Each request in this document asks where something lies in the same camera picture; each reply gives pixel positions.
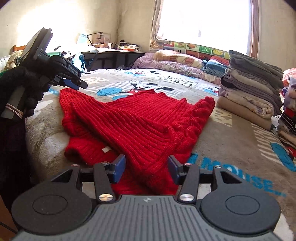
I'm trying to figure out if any red knit sweater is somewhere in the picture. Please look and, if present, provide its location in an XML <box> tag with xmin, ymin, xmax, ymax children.
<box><xmin>60</xmin><ymin>88</ymin><xmax>215</xmax><ymax>195</ymax></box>

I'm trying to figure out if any right stack of folded clothes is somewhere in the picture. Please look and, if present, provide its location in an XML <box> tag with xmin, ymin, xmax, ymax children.
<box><xmin>277</xmin><ymin>68</ymin><xmax>295</xmax><ymax>149</ymax></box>

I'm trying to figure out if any window curtain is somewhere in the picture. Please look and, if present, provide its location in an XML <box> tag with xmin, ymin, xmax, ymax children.
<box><xmin>149</xmin><ymin>0</ymin><xmax>169</xmax><ymax>51</ymax></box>

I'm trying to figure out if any yellow patterned pillow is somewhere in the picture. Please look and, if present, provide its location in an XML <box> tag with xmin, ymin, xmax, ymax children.
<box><xmin>153</xmin><ymin>49</ymin><xmax>203</xmax><ymax>69</ymax></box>

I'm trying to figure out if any left stack of folded clothes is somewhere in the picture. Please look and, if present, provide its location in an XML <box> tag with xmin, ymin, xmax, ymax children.
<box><xmin>217</xmin><ymin>50</ymin><xmax>283</xmax><ymax>131</ymax></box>

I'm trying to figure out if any purple floral quilt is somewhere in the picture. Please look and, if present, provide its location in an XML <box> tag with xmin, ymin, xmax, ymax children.
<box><xmin>132</xmin><ymin>53</ymin><xmax>221</xmax><ymax>85</ymax></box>

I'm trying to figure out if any Mickey Mouse grey blanket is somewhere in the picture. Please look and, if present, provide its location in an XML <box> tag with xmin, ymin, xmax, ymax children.
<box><xmin>26</xmin><ymin>69</ymin><xmax>295</xmax><ymax>240</ymax></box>

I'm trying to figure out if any stack of folded clothes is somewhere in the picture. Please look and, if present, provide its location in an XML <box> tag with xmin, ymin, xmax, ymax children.
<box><xmin>217</xmin><ymin>50</ymin><xmax>283</xmax><ymax>131</ymax></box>
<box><xmin>277</xmin><ymin>68</ymin><xmax>295</xmax><ymax>149</ymax></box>

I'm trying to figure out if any colourful alphabet headboard mat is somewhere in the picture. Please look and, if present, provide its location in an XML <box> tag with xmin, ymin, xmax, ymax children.
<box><xmin>164</xmin><ymin>42</ymin><xmax>230</xmax><ymax>60</ymax></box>

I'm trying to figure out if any left black gloved hand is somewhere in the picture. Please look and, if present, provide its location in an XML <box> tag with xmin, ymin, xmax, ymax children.
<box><xmin>1</xmin><ymin>66</ymin><xmax>49</xmax><ymax>120</ymax></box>

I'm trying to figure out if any dark desk with clutter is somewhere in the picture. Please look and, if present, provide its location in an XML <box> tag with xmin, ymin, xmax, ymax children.
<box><xmin>81</xmin><ymin>32</ymin><xmax>145</xmax><ymax>72</ymax></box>

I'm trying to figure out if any blue folded blanket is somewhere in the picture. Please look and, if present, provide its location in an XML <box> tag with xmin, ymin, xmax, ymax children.
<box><xmin>202</xmin><ymin>56</ymin><xmax>229</xmax><ymax>77</ymax></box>

